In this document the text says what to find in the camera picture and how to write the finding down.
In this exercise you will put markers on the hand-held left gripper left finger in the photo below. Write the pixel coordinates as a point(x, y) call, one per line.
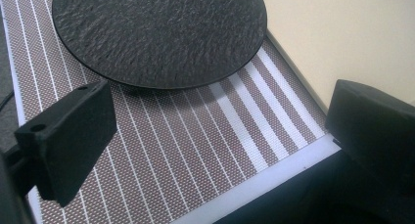
point(70, 137)

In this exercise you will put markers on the brown white striped woven placemat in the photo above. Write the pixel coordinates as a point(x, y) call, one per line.
point(182, 142)

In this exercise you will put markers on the round black slate plate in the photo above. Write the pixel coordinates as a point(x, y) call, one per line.
point(156, 35)

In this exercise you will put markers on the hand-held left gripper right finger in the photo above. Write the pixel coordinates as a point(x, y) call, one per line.
point(375, 142)

